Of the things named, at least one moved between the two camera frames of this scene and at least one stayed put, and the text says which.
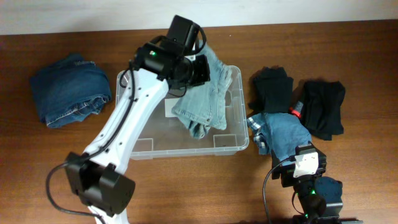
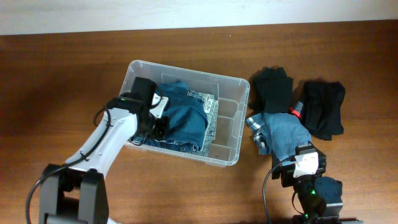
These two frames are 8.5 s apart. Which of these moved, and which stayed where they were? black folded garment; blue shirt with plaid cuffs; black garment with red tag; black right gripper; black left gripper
Moved: black left gripper
Stayed: black garment with red tag; black right gripper; blue shirt with plaid cuffs; black folded garment
